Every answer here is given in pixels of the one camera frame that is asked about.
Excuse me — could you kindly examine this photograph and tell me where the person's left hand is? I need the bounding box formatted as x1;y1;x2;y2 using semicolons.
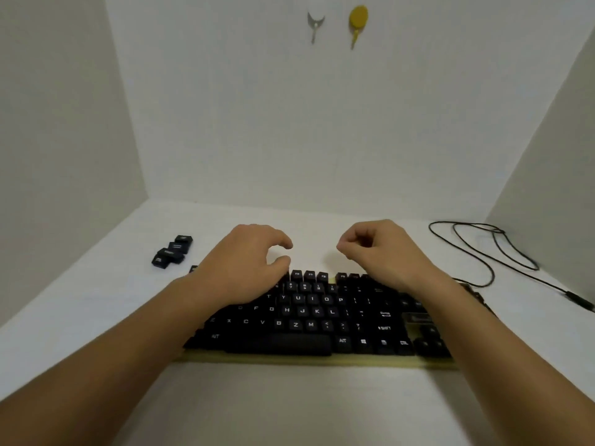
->
187;224;294;308

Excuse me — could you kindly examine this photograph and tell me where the yellow wall hook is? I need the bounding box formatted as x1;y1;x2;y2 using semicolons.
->
349;5;369;50

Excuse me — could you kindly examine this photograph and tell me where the black keyboard with yellowish base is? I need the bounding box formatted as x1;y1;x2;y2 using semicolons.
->
179;265;500;371

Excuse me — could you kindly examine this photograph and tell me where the person's right hand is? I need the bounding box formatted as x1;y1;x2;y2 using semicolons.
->
336;219;448;294

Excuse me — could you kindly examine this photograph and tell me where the black keyboard cable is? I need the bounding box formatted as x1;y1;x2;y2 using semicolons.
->
428;221;595;313

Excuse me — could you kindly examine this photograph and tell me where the person's right forearm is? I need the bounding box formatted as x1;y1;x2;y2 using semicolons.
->
417;270;595;446

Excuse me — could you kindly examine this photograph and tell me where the person's left forearm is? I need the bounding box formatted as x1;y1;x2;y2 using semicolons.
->
0;275;207;446

